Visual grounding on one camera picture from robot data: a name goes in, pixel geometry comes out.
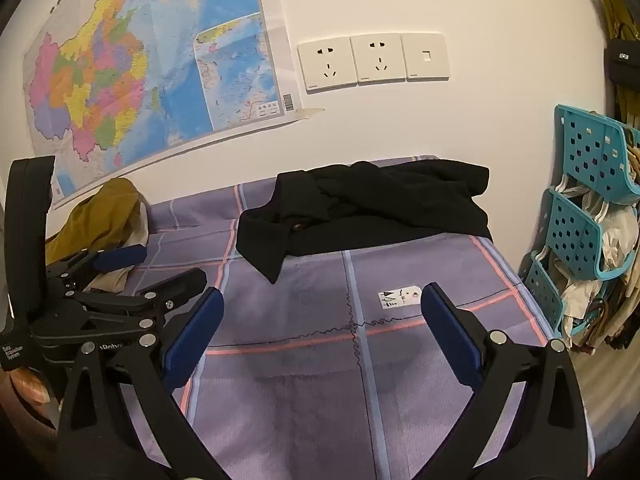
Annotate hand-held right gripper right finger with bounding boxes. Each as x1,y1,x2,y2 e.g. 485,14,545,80
420,282,593,480

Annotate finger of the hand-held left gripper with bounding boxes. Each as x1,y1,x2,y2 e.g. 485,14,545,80
65,267,208,333
46,244,149,291

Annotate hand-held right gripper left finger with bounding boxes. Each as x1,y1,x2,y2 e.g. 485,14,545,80
56,287,231,480

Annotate black coat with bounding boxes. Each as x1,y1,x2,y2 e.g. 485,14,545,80
236,159,494,285

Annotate olive hanging clothes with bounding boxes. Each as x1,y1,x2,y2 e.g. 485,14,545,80
600,0,640,128

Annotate person's left hand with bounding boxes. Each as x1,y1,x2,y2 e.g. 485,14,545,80
9,366,63,428

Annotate cream garment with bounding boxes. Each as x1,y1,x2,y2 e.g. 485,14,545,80
87,200,151,293

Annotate mustard brown garment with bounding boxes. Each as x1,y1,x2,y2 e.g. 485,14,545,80
45,177,144,266

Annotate white paper tag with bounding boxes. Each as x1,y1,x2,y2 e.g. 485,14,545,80
377,284,425,311

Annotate teal perforated plastic basket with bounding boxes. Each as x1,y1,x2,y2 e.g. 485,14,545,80
554,104,640,206
520,250,592,337
542,186,637,282

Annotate purple plaid bed sheet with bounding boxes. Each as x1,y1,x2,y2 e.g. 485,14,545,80
115,155,597,480

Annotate crumpled white plastic bag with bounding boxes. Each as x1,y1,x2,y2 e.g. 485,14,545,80
559,275,608,323

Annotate black hanging bag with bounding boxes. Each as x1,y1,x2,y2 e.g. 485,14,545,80
603,42,640,87

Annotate dark straps and hangers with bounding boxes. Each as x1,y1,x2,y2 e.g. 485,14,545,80
575,280,640,357

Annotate colourful wall map poster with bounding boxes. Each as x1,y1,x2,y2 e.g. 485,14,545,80
22,0,306,208

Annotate white wall power socket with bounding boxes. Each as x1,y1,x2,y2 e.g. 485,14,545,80
350,33,406,84
297,36,357,93

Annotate white wall data socket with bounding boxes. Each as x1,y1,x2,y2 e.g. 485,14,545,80
401,32,450,81

